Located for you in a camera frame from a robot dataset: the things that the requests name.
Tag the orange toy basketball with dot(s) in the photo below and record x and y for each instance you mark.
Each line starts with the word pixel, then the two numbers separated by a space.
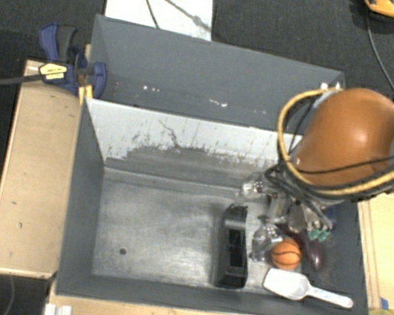
pixel 286 254

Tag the purple toy eggplant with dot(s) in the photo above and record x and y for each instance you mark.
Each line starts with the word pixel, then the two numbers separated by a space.
pixel 313 254

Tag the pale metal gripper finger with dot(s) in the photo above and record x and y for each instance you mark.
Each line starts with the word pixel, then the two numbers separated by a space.
pixel 252 188
pixel 262 241

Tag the white plastic scoop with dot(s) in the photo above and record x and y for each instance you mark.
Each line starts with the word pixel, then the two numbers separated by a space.
pixel 288 284

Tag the pale wood board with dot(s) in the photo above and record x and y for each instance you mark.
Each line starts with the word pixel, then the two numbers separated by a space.
pixel 35 177

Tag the black plastic tray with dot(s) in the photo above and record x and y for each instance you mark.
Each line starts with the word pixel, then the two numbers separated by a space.
pixel 235 250

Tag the grey metal bin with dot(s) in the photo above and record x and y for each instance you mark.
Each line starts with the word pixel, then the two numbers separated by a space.
pixel 155 221

